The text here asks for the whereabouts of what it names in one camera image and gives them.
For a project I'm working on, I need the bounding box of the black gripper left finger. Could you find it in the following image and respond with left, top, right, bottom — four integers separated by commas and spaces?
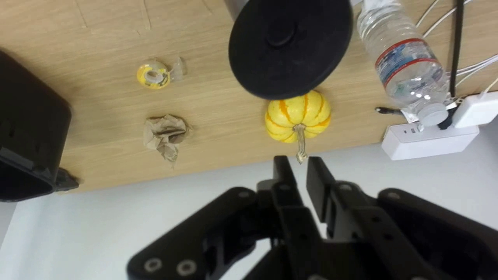
126, 154, 333, 280

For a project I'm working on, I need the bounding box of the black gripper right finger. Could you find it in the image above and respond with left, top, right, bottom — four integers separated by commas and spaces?
305, 155, 498, 280

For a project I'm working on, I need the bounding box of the steel electric kettle black lid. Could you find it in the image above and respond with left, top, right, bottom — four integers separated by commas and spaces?
223, 0, 355, 101

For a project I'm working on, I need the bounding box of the white power strip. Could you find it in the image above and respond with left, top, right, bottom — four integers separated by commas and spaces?
380, 120, 483, 162

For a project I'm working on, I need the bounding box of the small yellow pumpkin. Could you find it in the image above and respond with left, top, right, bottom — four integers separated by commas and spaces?
262, 88, 333, 165

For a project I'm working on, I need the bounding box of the white plug adapter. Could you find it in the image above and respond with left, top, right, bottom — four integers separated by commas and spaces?
453, 90, 498, 130

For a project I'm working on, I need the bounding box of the clear plastic water bottle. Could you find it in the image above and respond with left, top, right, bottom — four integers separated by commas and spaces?
354, 0, 455, 127

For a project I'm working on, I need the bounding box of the small yellow tape roll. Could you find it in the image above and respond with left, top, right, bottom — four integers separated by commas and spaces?
134, 54, 190, 92

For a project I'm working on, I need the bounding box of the black plastic bin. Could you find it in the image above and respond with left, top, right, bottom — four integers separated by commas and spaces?
0, 48, 81, 204

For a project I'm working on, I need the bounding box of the white cable bundle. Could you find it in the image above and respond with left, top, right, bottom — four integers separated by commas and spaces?
413, 0, 498, 102

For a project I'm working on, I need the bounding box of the thin black cable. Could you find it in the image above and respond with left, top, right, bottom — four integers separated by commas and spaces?
436, 0, 467, 130

